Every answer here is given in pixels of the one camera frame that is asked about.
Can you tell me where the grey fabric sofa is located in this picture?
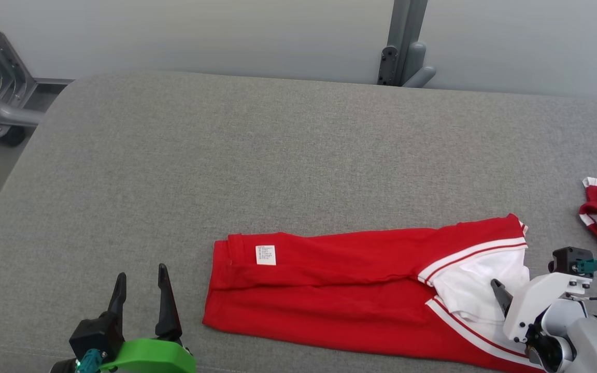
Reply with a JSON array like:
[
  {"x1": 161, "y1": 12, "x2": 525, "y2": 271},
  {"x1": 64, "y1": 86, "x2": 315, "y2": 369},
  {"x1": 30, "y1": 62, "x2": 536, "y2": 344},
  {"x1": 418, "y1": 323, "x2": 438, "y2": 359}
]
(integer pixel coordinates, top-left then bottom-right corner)
[{"x1": 0, "y1": 70, "x2": 597, "y2": 373}]

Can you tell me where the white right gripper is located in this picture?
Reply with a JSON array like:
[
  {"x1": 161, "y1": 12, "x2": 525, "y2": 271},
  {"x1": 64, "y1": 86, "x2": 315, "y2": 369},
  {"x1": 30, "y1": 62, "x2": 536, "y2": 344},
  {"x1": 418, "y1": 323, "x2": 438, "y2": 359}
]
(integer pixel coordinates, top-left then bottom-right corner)
[{"x1": 490, "y1": 271, "x2": 595, "y2": 344}]

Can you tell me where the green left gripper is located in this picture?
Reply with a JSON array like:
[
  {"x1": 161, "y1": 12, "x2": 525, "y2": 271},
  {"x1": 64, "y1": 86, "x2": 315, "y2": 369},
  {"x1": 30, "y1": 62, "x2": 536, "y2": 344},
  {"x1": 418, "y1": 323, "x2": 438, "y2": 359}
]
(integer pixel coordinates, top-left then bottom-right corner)
[{"x1": 99, "y1": 263, "x2": 197, "y2": 373}]

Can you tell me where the red white t-shirt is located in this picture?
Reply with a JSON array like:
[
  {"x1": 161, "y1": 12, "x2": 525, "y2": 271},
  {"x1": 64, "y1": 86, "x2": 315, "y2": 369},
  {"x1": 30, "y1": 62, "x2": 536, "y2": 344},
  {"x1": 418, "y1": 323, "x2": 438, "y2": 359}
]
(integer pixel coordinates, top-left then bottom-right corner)
[{"x1": 201, "y1": 213, "x2": 546, "y2": 373}]

